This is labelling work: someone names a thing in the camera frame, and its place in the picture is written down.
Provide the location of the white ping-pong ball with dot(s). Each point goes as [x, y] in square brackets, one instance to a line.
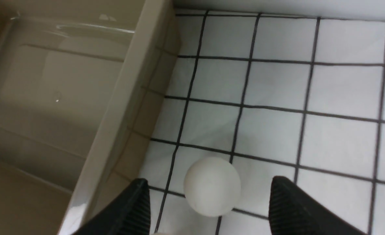
[212, 187]

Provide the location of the olive plastic storage bin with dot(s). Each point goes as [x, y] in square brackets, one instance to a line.
[82, 84]

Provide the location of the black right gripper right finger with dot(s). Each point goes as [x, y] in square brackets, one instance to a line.
[293, 212]

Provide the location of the white grid-pattern table mat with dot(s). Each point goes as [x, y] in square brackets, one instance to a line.
[299, 97]

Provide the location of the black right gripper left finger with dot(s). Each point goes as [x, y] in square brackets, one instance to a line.
[128, 214]

